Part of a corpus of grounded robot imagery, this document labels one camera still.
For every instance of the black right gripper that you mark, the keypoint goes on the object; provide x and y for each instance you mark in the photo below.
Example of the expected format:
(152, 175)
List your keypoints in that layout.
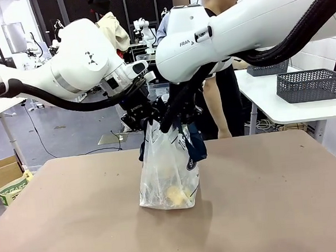
(192, 98)

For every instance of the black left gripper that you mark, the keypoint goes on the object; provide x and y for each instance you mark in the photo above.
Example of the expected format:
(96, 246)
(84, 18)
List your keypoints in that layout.
(136, 106)

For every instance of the white plastic shopping bag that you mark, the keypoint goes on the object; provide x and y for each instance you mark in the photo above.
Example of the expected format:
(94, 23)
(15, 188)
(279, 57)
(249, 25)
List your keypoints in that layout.
(159, 161)

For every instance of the large dark grey plastic basket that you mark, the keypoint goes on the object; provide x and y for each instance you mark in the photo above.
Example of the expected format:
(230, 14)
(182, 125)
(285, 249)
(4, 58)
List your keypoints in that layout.
(309, 85)

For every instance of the person's left forearm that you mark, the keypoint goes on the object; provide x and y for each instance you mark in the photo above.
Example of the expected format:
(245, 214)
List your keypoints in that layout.
(240, 65)

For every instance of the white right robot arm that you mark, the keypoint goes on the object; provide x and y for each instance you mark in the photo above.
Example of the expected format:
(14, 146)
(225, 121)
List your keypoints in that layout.
(236, 26)

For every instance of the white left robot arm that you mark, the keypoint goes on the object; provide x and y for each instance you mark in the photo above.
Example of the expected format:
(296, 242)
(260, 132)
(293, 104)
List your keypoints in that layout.
(79, 60)

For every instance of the person's right forearm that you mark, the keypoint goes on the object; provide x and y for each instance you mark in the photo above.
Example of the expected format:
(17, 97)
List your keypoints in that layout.
(220, 116)

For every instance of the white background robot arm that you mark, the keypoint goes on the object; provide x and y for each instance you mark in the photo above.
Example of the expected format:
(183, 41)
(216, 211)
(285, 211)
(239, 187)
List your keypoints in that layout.
(34, 49)
(147, 32)

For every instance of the person's right hand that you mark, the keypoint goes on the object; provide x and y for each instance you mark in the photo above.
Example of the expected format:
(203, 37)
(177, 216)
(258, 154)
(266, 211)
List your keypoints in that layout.
(224, 133)

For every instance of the clear plastic storage bin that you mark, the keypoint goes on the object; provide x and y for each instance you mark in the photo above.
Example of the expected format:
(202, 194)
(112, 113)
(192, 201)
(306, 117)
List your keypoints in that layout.
(159, 89)

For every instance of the grey metal floor plate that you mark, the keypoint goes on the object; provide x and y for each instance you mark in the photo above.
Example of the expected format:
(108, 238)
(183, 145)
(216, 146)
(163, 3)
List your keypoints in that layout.
(111, 139)

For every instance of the person in black clothes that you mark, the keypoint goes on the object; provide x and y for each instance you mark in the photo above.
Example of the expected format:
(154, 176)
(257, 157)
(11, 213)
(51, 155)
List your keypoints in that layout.
(229, 98)

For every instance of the person in blue shirt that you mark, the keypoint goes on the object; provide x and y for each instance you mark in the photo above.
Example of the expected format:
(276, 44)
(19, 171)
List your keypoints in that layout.
(160, 31)

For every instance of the yellow food item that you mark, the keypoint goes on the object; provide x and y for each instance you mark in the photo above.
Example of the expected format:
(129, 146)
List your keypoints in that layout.
(177, 196)

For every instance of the person in beige jacket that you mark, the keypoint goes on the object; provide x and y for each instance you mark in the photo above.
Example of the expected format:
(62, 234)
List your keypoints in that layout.
(118, 34)

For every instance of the small dark grey plastic basket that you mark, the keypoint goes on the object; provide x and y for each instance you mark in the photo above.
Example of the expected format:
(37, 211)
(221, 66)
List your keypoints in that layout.
(267, 68)

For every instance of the green and white paper sack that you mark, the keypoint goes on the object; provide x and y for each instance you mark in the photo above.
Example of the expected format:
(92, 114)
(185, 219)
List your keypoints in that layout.
(15, 190)

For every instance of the brown cardboard box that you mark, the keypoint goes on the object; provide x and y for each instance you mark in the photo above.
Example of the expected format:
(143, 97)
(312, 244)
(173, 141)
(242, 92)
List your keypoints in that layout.
(1, 172)

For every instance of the grey standing monitor panel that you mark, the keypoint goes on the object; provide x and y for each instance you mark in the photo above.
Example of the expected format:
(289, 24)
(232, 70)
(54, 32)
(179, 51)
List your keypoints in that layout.
(14, 37)

